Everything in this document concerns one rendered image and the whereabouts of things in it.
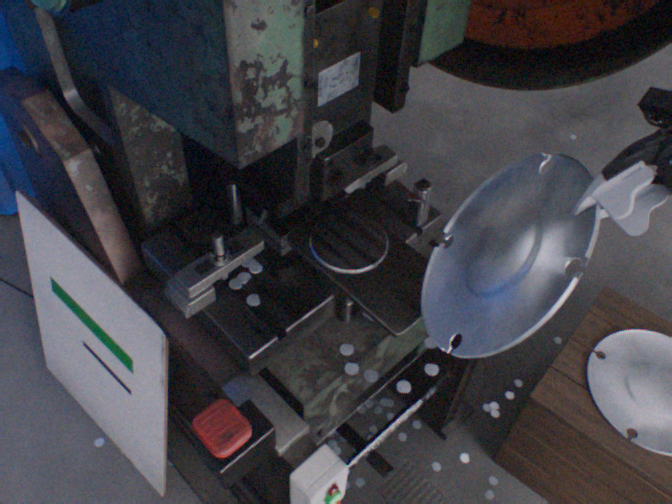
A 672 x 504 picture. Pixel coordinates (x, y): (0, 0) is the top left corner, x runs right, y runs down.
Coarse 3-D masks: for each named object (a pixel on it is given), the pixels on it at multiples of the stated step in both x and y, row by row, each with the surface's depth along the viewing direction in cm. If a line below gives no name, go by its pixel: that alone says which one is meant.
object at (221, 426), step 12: (204, 408) 86; (216, 408) 86; (228, 408) 86; (204, 420) 85; (216, 420) 85; (228, 420) 85; (240, 420) 85; (204, 432) 84; (216, 432) 84; (228, 432) 84; (240, 432) 84; (216, 444) 83; (228, 444) 83; (240, 444) 84; (216, 456) 83
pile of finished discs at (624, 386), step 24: (624, 336) 145; (648, 336) 145; (600, 360) 140; (624, 360) 141; (648, 360) 141; (600, 384) 137; (624, 384) 137; (648, 384) 137; (600, 408) 133; (624, 408) 133; (648, 408) 133; (624, 432) 130; (648, 432) 130
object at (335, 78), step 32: (320, 0) 74; (352, 0) 75; (320, 32) 75; (352, 32) 79; (320, 64) 78; (352, 64) 82; (320, 96) 82; (352, 96) 87; (320, 128) 84; (352, 128) 90; (256, 160) 95; (320, 160) 86; (352, 160) 91; (288, 192) 93; (320, 192) 91
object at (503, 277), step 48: (480, 192) 93; (528, 192) 84; (576, 192) 76; (480, 240) 87; (528, 240) 78; (576, 240) 72; (432, 288) 92; (480, 288) 81; (528, 288) 75; (432, 336) 86; (480, 336) 78
